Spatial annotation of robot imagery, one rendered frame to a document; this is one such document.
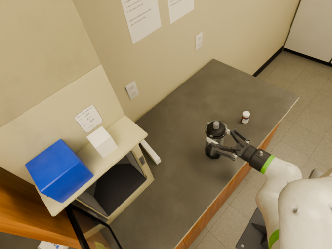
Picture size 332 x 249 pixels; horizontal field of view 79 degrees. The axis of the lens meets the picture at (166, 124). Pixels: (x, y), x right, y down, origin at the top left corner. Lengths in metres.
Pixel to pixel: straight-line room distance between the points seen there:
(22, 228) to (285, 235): 0.60
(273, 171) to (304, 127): 1.80
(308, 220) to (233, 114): 0.97
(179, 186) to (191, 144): 0.27
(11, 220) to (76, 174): 0.16
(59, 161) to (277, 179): 0.78
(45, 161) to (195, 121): 0.97
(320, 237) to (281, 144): 2.00
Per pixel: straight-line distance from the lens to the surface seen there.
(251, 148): 0.98
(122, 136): 0.63
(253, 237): 2.06
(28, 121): 0.54
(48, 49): 0.49
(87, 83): 0.55
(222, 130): 1.00
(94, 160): 0.62
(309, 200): 0.51
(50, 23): 0.48
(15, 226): 0.62
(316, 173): 1.30
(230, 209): 2.09
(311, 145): 2.61
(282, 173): 0.94
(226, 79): 1.61
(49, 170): 0.55
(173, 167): 1.17
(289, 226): 0.54
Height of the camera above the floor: 2.00
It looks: 53 degrees down
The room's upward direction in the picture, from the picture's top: 12 degrees counter-clockwise
